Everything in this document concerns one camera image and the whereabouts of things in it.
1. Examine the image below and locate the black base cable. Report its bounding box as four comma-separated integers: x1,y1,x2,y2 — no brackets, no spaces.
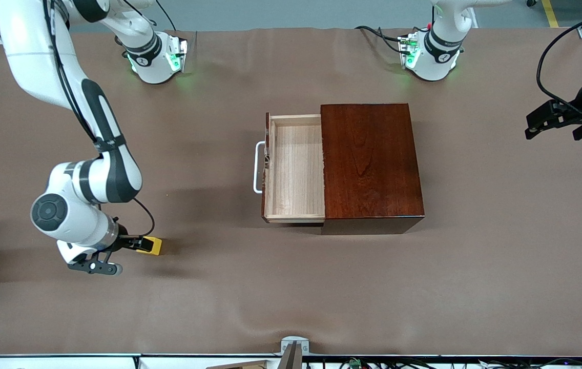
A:
155,0,178,31
355,25,410,55

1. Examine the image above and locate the black left base cable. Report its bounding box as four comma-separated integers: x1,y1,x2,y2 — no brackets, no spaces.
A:
355,25,410,55

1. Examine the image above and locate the black right base cable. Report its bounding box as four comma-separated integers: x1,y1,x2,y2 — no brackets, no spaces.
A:
155,0,178,31

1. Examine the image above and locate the yellow block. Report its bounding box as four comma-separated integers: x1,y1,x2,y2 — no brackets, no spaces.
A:
136,236,163,256

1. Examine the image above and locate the light wood drawer white handle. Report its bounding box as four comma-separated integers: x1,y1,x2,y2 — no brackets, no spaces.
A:
254,113,326,224

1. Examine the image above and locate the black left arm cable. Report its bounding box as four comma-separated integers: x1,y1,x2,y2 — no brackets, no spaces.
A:
536,5,582,121

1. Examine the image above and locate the dark brown wooden cabinet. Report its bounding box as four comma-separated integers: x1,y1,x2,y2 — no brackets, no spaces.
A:
320,103,426,236

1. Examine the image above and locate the brown cardboard piece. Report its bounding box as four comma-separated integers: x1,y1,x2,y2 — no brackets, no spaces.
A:
205,360,271,369

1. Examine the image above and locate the brown table cloth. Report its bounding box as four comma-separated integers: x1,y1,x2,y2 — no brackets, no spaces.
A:
0,27,582,357

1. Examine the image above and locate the grey metal bracket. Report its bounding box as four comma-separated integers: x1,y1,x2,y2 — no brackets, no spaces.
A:
277,336,310,369

